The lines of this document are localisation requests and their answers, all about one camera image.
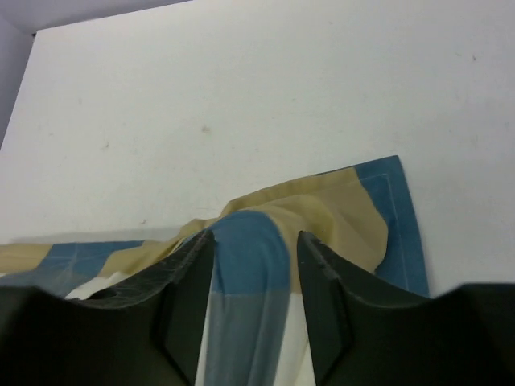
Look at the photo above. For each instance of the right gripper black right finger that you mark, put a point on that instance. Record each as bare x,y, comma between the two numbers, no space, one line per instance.
358,325

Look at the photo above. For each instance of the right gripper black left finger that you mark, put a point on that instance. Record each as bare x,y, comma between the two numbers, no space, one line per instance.
147,329

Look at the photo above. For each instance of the checked blue beige pillowcase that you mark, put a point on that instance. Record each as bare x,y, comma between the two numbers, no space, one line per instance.
254,330

